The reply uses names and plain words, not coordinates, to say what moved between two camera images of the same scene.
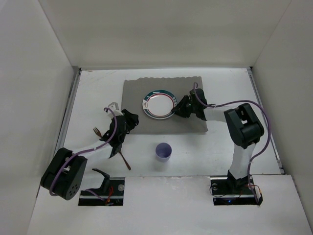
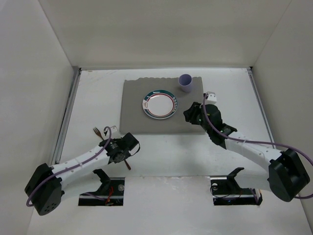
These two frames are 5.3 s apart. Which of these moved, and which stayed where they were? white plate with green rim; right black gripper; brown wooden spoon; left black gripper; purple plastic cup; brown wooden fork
Moved: right black gripper; left black gripper; purple plastic cup
Stayed: brown wooden fork; brown wooden spoon; white plate with green rim
